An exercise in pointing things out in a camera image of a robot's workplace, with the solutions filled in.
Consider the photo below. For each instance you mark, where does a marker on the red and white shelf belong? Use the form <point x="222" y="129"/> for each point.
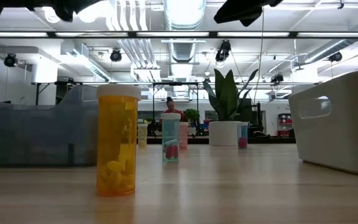
<point x="284" y="122"/>

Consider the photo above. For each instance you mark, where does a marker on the green leafy plant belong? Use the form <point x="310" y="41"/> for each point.
<point x="227" y="96"/>

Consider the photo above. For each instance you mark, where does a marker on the silver ceiling air duct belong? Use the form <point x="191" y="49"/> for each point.
<point x="183" y="15"/>

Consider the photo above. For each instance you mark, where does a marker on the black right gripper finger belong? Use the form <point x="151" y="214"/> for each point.
<point x="244" y="11"/>

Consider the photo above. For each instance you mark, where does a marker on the small green background plant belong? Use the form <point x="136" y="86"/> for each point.
<point x="192" y="114"/>

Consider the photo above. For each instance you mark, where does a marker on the person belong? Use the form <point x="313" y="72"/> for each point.
<point x="170" y="104"/>

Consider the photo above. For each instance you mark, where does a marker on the black ceiling spotlight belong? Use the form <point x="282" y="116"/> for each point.
<point x="10" y="60"/>
<point x="223" y="51"/>
<point x="116" y="55"/>
<point x="277" y="78"/>
<point x="335" y="56"/>

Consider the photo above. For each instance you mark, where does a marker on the white round plant pot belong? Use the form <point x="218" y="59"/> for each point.
<point x="224" y="133"/>

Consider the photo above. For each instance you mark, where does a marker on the dark translucent plastic bin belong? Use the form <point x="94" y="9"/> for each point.
<point x="36" y="133"/>

